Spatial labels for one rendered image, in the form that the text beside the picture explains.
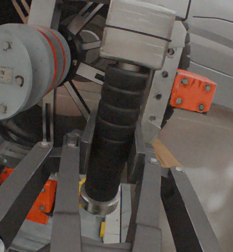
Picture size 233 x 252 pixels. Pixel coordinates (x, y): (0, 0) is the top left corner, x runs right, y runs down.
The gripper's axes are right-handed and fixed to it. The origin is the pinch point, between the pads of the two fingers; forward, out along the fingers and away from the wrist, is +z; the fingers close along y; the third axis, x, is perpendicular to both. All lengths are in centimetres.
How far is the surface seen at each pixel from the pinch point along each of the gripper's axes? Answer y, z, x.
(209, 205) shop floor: 85, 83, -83
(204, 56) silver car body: 33, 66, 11
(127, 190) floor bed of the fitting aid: 21, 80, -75
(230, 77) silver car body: 48, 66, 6
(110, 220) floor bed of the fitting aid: 12, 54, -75
